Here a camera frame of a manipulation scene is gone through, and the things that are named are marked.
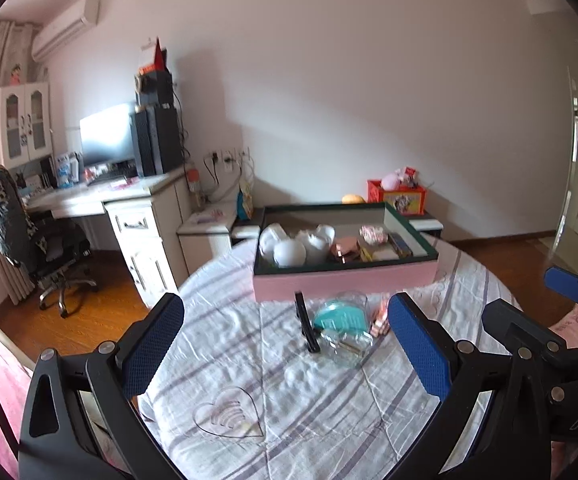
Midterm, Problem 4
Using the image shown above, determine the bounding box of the black comb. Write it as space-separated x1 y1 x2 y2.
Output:
295 292 321 353

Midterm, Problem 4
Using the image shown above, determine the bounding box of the rose gold round tin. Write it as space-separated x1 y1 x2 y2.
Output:
330 236 362 264

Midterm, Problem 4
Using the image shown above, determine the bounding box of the white cup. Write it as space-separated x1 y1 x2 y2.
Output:
295 224 336 252

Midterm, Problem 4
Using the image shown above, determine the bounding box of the striped white tablecloth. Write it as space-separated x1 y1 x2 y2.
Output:
138 242 438 479

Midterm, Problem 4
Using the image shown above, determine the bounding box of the black office chair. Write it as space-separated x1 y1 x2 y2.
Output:
0 165 97 318

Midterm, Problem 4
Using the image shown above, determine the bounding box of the red toy box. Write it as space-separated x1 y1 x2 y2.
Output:
367 180 427 216

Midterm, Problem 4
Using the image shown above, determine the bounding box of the pink green storage box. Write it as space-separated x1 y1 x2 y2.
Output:
252 223 439 302

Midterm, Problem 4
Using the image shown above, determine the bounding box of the pink plush toy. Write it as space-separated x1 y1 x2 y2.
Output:
380 171 403 192

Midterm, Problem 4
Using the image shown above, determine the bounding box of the yellow octopus plush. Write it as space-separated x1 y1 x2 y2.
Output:
341 194 366 204

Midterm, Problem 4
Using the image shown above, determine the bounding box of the white computer desk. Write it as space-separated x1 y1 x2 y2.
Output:
27 167 191 308

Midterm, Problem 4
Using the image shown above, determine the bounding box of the white small side cabinet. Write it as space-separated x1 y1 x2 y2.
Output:
177 202 237 274

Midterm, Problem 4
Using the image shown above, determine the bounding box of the black low cabinet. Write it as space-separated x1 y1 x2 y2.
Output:
229 203 444 242

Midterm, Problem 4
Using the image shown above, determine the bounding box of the colourful snack bag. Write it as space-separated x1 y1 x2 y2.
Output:
237 179 254 221

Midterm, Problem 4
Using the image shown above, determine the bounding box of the black computer tower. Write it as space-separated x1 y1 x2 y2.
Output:
130 106 184 178

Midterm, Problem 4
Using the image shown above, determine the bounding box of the computer monitor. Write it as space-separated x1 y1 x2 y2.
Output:
80 103 134 167

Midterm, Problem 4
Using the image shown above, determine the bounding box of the white glass-door cabinet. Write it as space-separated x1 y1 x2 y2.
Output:
0 82 52 169

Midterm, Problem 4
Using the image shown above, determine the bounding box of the black box on tower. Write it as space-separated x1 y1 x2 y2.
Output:
135 70 174 107

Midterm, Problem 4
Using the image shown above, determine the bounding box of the wall air conditioner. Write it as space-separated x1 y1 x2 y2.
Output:
32 0 100 62

